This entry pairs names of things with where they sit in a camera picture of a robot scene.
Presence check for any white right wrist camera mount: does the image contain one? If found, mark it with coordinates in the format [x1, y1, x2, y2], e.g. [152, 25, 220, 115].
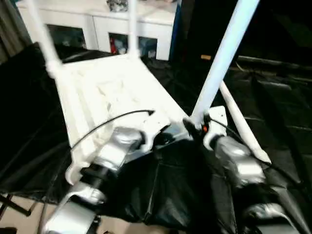
[203, 106, 229, 151]

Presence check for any white plastic table top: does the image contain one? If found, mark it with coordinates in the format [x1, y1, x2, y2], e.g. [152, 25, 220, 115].
[45, 51, 195, 186]

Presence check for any blue upright panel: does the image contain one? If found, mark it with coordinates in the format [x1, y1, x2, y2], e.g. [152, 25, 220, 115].
[170, 0, 182, 60]

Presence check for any white plastic table leg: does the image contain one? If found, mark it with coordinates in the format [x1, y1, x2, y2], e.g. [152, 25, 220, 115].
[128, 0, 141, 58]
[191, 0, 260, 127]
[28, 0, 63, 71]
[219, 81, 273, 164]

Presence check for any black case with yellow label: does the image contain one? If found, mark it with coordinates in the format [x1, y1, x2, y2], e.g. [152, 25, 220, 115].
[181, 0, 234, 71]

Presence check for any black long bar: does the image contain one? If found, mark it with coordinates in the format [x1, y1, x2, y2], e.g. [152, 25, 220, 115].
[237, 55, 312, 69]

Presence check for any white cabinet with glass doors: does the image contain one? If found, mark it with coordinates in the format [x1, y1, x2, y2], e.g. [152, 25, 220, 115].
[18, 0, 177, 61]

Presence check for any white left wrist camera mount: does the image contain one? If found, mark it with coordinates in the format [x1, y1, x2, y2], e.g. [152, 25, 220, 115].
[138, 111, 169, 152]

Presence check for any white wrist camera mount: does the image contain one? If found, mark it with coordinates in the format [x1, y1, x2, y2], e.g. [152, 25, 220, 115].
[138, 111, 169, 152]
[203, 106, 229, 151]

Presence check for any dark crumpled bag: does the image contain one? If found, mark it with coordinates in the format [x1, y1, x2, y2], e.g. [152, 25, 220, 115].
[108, 0, 129, 12]

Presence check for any grey curtain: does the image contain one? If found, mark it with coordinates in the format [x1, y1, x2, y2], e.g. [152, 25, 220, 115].
[0, 0, 32, 64]

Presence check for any black plastic mat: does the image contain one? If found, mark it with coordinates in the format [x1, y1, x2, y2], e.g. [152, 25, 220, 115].
[0, 42, 312, 234]

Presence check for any black metal stand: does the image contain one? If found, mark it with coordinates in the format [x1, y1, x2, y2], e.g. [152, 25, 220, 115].
[0, 194, 35, 216]

